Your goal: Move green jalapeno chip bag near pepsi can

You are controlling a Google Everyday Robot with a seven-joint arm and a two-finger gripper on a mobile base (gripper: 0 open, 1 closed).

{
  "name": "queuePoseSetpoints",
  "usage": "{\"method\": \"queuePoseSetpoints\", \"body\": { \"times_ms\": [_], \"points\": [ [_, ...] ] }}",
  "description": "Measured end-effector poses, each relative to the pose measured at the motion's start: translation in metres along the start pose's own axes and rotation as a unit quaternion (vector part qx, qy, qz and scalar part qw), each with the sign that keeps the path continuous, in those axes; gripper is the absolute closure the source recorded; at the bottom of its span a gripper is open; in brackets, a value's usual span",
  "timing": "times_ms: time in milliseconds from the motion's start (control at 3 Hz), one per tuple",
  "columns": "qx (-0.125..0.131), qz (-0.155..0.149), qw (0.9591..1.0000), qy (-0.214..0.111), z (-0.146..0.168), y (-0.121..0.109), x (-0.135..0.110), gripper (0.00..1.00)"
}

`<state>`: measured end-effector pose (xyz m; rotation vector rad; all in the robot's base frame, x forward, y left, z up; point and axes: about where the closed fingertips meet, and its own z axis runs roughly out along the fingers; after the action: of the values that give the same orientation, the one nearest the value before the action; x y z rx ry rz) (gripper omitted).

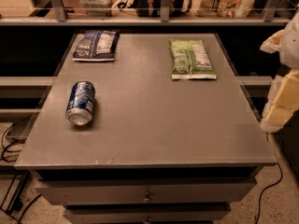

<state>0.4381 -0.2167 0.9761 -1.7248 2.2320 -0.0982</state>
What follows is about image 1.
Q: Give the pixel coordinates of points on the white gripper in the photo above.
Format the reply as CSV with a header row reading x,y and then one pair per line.
x,y
291,46

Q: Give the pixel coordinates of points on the grey metal shelf rail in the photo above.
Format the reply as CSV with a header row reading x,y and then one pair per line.
x,y
71,13

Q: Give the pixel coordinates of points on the round drawer knob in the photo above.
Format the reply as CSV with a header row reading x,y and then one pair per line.
x,y
147,199

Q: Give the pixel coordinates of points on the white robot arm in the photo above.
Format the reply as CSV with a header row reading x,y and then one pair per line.
x,y
283,96

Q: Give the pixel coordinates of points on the colourful snack bag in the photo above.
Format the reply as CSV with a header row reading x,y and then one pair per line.
x,y
225,8

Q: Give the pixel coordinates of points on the blue pepsi can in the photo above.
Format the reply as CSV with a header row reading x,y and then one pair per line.
x,y
79,110

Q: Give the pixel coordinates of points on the green jalapeno chip bag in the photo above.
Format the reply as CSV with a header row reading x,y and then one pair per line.
x,y
190,60

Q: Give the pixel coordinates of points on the black backpack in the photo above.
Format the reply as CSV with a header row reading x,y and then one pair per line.
x,y
152,8

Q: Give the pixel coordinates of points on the black metal stand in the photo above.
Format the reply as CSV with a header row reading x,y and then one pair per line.
x,y
12,185

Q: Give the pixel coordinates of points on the blue chip bag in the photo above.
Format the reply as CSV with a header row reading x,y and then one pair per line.
x,y
96,46

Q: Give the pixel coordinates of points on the grey drawer cabinet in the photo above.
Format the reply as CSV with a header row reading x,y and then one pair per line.
x,y
194,146

